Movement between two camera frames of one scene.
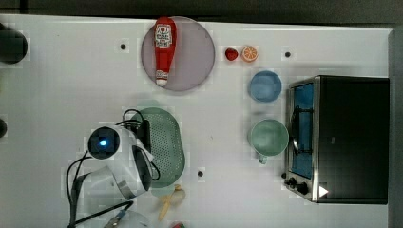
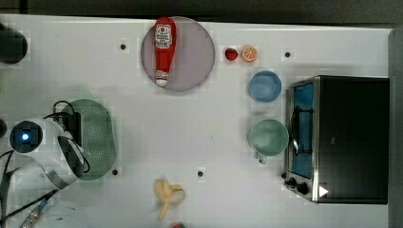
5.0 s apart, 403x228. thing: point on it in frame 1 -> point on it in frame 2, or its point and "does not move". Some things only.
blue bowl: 264,85 does not move
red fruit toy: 178,225 does not move
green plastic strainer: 166,145 -> 98,144
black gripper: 143,132 -> 72,123
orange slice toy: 249,53 does not move
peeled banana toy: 175,198 -> 163,189
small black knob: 3,127 does not move
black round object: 13,46 does not move
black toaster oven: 338,140 does not move
